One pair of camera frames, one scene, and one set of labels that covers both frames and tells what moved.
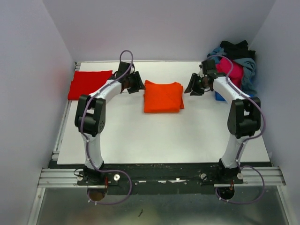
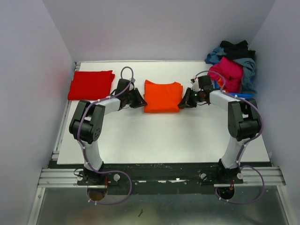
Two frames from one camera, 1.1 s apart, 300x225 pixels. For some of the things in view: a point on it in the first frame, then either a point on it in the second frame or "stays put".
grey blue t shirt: [249, 84] stays put
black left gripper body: [134, 82] → [133, 98]
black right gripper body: [197, 84] → [192, 98]
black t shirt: [238, 51] stays put
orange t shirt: [163, 98] stays put
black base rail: [161, 177] stays put
